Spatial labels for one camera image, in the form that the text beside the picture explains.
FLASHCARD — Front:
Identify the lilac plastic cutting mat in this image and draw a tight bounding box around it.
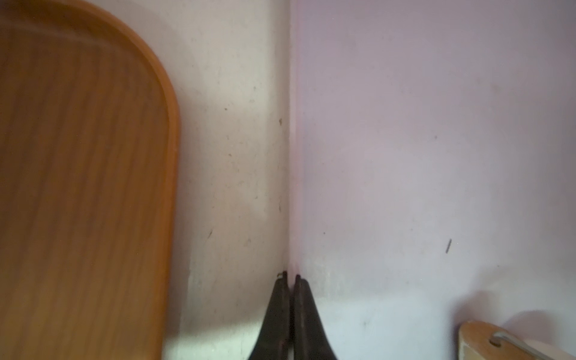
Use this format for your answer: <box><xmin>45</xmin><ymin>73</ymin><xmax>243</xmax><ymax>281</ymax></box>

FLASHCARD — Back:
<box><xmin>289</xmin><ymin>1</ymin><xmax>575</xmax><ymax>359</ymax></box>

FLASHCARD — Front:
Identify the brown wooden tray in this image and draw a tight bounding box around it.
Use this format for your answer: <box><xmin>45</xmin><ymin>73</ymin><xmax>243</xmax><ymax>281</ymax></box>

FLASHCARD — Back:
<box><xmin>1</xmin><ymin>1</ymin><xmax>179</xmax><ymax>359</ymax></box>

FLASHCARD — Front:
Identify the wooden dough roller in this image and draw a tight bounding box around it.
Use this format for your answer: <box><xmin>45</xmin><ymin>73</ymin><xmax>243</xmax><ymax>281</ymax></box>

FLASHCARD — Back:
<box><xmin>457</xmin><ymin>321</ymin><xmax>562</xmax><ymax>360</ymax></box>

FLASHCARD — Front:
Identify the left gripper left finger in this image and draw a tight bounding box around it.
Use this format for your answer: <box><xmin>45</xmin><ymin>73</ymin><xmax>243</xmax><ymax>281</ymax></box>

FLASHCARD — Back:
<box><xmin>248</xmin><ymin>271</ymin><xmax>291</xmax><ymax>360</ymax></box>

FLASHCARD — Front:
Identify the white dough piece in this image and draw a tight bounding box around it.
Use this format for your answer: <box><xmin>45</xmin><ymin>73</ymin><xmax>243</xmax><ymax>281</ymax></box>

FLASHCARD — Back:
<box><xmin>524</xmin><ymin>339</ymin><xmax>575</xmax><ymax>360</ymax></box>

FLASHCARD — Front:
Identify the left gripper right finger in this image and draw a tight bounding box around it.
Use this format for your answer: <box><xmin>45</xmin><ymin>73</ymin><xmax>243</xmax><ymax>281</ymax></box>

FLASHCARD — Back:
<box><xmin>293</xmin><ymin>274</ymin><xmax>337</xmax><ymax>360</ymax></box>

